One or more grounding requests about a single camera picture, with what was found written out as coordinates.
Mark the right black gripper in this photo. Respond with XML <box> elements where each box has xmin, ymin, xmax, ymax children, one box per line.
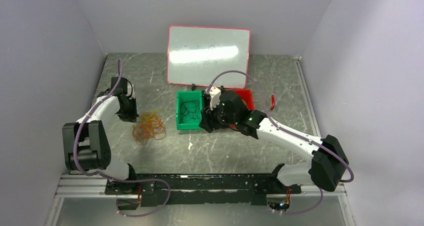
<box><xmin>198</xmin><ymin>97</ymin><xmax>238</xmax><ymax>133</ymax></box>

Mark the yellow cable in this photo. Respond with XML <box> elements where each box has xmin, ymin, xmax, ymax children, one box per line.
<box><xmin>139</xmin><ymin>111</ymin><xmax>163</xmax><ymax>126</ymax></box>

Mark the red plastic bin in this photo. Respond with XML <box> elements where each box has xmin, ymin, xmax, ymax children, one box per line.
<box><xmin>234</xmin><ymin>89</ymin><xmax>255</xmax><ymax>110</ymax></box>

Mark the orange cable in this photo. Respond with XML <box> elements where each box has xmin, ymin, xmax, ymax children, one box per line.
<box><xmin>132</xmin><ymin>113</ymin><xmax>168</xmax><ymax>145</ymax></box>

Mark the green plastic bin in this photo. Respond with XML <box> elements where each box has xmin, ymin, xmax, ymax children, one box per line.
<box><xmin>175</xmin><ymin>91</ymin><xmax>203</xmax><ymax>130</ymax></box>

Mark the black plastic bin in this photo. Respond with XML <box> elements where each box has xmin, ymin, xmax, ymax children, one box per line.
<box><xmin>201</xmin><ymin>90</ymin><xmax>212</xmax><ymax>114</ymax></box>

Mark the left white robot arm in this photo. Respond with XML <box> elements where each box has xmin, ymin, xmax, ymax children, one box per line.
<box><xmin>62</xmin><ymin>77</ymin><xmax>139</xmax><ymax>194</ymax></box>

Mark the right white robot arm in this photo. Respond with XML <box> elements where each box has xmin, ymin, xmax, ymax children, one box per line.
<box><xmin>199</xmin><ymin>87</ymin><xmax>349</xmax><ymax>193</ymax></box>

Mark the pink framed whiteboard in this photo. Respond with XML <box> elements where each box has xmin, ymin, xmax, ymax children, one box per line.
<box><xmin>167</xmin><ymin>25</ymin><xmax>251</xmax><ymax>89</ymax></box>

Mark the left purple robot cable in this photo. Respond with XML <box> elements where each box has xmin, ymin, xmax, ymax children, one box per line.
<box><xmin>72</xmin><ymin>59</ymin><xmax>172</xmax><ymax>218</ymax></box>

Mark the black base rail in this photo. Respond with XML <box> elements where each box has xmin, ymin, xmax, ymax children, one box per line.
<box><xmin>104</xmin><ymin>173</ymin><xmax>301</xmax><ymax>207</ymax></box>

